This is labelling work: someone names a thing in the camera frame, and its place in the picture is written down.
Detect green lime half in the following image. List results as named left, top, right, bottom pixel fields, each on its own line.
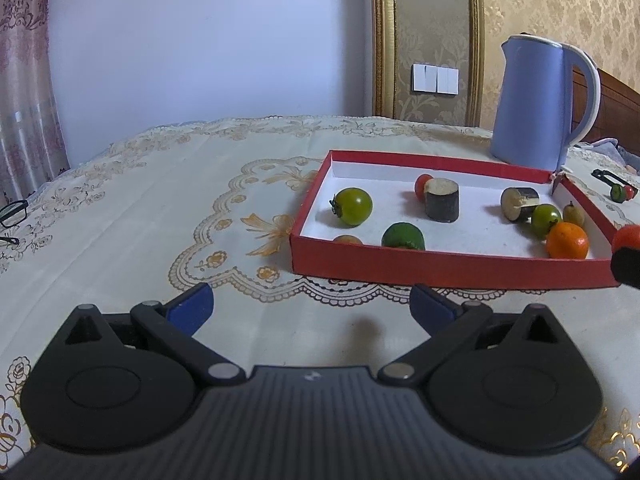
left=381, top=222, right=425, bottom=250

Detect small yellow-brown fruit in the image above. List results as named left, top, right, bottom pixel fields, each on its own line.
left=333, top=235, right=362, bottom=245

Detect dark sugarcane piece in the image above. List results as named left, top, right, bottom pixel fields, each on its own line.
left=424, top=178, right=460, bottom=223
left=500, top=186, right=540, bottom=223

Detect red cherry tomato front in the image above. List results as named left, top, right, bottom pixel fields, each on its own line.
left=612, top=224, right=640, bottom=252

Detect black eyeglasses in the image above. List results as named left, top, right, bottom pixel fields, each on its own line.
left=0, top=200, right=28, bottom=231

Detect black flat frame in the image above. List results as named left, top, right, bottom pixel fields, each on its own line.
left=591, top=168, right=638, bottom=193

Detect blue electric kettle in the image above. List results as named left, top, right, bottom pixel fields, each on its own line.
left=490, top=34, right=601, bottom=171

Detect bedding pile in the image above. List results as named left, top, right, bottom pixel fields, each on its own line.
left=580, top=138, right=640, bottom=174

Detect gold picture frame moulding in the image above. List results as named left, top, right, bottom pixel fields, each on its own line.
left=372, top=0, right=485, bottom=127

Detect green tomato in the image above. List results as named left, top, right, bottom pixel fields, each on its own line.
left=532, top=204, right=562, bottom=240
left=330, top=188, right=373, bottom=226

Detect orange mandarin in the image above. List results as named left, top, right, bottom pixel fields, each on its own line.
left=546, top=221, right=590, bottom=260

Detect white wall switch panel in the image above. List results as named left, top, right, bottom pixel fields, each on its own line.
left=411, top=64, right=459, bottom=96

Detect red cherry tomato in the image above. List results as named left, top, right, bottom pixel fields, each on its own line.
left=414, top=174, right=433, bottom=202
left=612, top=224, right=640, bottom=252

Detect brown longan fruit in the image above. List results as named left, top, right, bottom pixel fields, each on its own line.
left=562, top=202, right=586, bottom=228

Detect small red fruit far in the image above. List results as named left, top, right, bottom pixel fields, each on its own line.
left=624, top=185, right=637, bottom=200

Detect red shallow cardboard box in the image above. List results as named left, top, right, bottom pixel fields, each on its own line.
left=290, top=150, right=616, bottom=290

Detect small green fruit far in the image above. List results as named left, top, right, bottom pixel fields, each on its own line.
left=610, top=184, right=627, bottom=204

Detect wooden bed headboard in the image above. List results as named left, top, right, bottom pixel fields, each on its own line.
left=585, top=70, right=640, bottom=155

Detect pink patterned curtain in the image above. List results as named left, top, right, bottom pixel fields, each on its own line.
left=0, top=0, right=70, bottom=204

